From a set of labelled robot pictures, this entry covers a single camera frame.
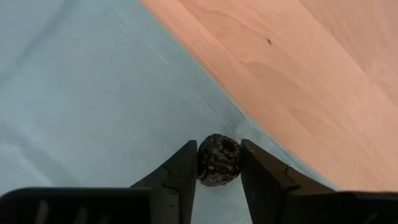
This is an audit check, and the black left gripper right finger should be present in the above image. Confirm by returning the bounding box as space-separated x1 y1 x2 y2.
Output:
240 138 398 224

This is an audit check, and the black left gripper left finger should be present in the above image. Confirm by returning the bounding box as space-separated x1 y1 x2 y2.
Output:
0 139 198 224

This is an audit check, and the black toy blackberry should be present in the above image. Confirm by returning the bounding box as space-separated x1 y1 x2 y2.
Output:
197 133 243 187

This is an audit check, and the light blue cloth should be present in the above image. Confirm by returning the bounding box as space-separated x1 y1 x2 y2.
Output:
0 0 338 224

